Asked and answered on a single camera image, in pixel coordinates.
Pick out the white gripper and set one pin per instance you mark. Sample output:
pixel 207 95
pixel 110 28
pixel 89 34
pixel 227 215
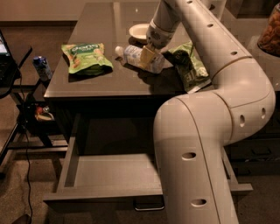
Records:
pixel 157 38

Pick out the clear blue plastic bottle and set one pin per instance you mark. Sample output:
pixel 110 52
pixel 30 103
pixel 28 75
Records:
pixel 131 55

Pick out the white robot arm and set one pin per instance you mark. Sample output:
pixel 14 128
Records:
pixel 241 90

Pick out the dark drawer cabinet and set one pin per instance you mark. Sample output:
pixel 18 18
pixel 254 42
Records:
pixel 260 153

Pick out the white paper bowl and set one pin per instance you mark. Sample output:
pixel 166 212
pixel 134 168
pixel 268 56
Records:
pixel 138 32

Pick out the dark green chip bag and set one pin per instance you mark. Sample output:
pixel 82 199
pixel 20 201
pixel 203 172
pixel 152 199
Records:
pixel 190 69

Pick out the light green snack bag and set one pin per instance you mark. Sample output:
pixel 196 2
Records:
pixel 86 59

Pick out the blue drink can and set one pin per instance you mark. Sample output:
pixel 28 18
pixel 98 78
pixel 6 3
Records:
pixel 42 67

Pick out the small colourful items on shelf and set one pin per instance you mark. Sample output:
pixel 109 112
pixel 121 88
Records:
pixel 43 114

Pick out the black laptop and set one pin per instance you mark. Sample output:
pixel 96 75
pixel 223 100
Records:
pixel 8 66

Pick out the black side desk frame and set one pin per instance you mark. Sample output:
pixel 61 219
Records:
pixel 28 133

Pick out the metal drawer handle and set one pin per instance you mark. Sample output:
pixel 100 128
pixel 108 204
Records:
pixel 149 203

